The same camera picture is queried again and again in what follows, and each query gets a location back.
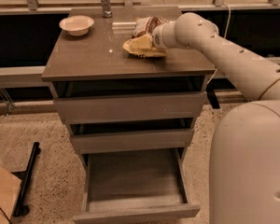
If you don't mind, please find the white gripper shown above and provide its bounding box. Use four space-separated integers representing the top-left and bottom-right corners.
152 22 178 49

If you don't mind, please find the brown yellow chip bag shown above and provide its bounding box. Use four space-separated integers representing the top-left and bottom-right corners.
122 16 168 58

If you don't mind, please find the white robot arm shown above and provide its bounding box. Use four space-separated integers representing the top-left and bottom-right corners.
152 13 280 101

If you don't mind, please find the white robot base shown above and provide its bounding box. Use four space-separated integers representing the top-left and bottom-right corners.
209 100 280 224

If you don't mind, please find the grey drawer cabinet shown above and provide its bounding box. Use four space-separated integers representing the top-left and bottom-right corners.
41 6 216 224

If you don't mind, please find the top drawer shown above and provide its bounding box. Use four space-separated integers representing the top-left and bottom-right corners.
54 91 206 124

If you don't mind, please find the middle drawer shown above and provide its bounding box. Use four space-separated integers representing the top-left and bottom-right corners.
71 118 194 154

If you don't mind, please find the open bottom drawer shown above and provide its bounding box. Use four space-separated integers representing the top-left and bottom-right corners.
73 148 200 224

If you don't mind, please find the silver can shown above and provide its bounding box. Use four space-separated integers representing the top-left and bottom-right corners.
101 0 112 18

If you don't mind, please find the white bowl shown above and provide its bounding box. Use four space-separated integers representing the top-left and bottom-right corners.
59 15 94 36

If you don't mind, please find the black floor stand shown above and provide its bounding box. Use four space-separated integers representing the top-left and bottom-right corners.
12 142 41 217

